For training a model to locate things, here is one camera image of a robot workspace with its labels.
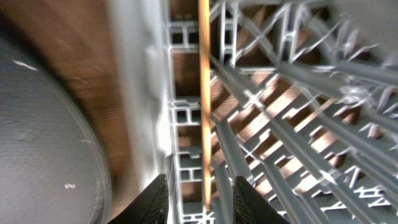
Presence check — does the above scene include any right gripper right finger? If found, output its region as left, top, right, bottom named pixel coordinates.
left=233, top=176, right=289, bottom=224

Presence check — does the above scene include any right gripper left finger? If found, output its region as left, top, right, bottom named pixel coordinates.
left=108, top=174, right=169, bottom=224

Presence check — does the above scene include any wooden chopstick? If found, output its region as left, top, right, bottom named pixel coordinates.
left=198, top=0, right=212, bottom=212

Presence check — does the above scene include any grey dishwasher rack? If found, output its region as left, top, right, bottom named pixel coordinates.
left=108, top=1, right=397, bottom=223

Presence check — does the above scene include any round black serving tray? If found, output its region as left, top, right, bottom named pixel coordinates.
left=1, top=37, right=112, bottom=223

